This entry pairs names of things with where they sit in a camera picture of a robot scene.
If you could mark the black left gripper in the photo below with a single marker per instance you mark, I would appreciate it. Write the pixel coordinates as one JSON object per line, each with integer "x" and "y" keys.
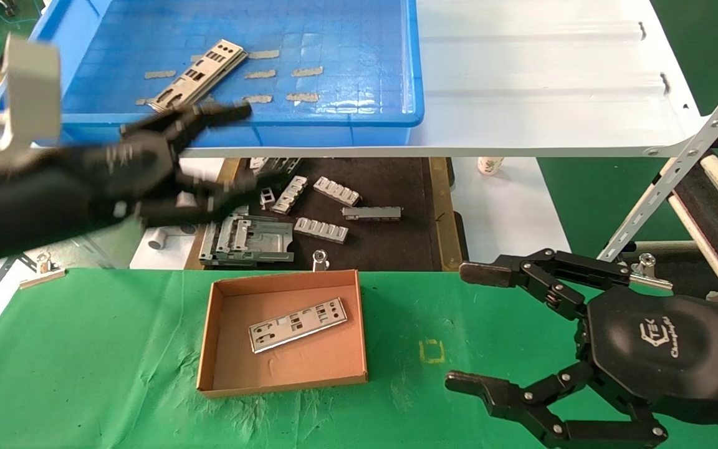
{"x": 53, "y": 199}

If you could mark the perforated metal shelf strut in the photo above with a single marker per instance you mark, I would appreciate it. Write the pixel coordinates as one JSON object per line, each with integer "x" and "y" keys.
{"x": 677, "y": 165}

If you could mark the black mat wooden tray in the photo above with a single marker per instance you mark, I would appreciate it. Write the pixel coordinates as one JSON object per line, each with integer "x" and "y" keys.
{"x": 390, "y": 246}

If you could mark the dark stacked metal frames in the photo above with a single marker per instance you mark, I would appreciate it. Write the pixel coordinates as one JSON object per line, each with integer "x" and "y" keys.
{"x": 281, "y": 165}

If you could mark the binder clip with wood strip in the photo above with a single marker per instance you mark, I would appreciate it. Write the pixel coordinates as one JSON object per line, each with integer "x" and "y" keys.
{"x": 41, "y": 268}

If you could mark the white paper cup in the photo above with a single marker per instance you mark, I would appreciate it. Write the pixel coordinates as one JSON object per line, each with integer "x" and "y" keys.
{"x": 490, "y": 166}

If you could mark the green table cloth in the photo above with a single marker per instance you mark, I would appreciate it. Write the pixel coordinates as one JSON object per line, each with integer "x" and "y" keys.
{"x": 85, "y": 374}

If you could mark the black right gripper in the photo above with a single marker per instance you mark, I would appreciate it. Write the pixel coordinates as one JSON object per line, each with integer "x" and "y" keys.
{"x": 670, "y": 355}

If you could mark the large grey metal plate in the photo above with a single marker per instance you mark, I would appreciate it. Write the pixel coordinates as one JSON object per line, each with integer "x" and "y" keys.
{"x": 253, "y": 242}

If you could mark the ribbed grey metal bracket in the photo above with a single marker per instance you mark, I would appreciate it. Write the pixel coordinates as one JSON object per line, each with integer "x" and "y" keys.
{"x": 289, "y": 194}
{"x": 320, "y": 229}
{"x": 337, "y": 191}

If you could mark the long grey metal bar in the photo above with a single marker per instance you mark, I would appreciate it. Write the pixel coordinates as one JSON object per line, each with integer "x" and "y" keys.
{"x": 371, "y": 213}

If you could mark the blue plastic bin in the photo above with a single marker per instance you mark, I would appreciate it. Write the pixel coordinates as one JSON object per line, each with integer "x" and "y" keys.
{"x": 346, "y": 37}

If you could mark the brown cardboard box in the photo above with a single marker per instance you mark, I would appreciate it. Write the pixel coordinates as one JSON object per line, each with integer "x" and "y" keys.
{"x": 309, "y": 368}

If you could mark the white metal shelf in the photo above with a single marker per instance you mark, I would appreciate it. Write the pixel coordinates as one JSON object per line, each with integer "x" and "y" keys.
{"x": 521, "y": 93}

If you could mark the white ladder metal bracket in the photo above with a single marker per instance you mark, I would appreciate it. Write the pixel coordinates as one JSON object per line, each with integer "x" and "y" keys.
{"x": 267, "y": 198}

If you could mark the silver I/O shield plate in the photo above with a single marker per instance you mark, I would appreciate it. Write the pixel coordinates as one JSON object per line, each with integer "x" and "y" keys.
{"x": 296, "y": 324}
{"x": 200, "y": 73}

